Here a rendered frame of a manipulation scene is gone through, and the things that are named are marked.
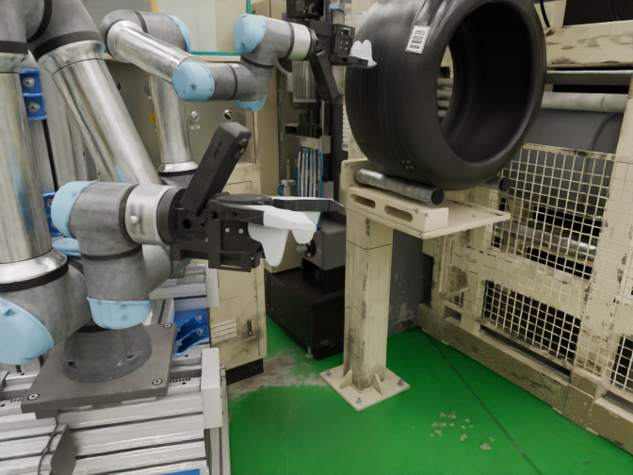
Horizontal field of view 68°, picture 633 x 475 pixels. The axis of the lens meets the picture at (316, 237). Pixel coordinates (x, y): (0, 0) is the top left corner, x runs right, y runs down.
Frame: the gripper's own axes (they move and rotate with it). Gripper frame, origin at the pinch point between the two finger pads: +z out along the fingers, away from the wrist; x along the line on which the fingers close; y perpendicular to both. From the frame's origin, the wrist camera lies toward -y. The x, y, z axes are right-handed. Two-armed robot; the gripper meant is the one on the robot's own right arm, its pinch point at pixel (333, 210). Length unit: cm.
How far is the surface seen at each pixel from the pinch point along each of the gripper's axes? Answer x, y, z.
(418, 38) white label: -65, -32, 5
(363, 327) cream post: -116, 61, -11
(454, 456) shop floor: -96, 94, 25
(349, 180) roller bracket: -99, 4, -15
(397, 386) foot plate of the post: -127, 89, 4
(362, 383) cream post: -119, 85, -10
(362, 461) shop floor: -87, 95, -5
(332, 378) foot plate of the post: -126, 89, -24
